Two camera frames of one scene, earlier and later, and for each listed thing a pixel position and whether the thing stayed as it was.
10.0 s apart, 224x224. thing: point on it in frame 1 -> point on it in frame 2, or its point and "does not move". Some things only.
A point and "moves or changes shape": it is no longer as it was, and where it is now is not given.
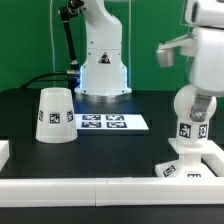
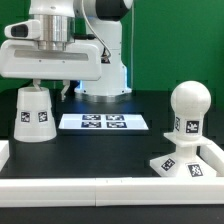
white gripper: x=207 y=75 -> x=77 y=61
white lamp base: x=189 y=165 moves or changes shape
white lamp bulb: x=191 y=133 moves or changes shape
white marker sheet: x=109 y=122 does not move
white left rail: x=4 y=153 does not move
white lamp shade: x=56 y=122 -> x=34 y=121
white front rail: x=111 y=192 does not move
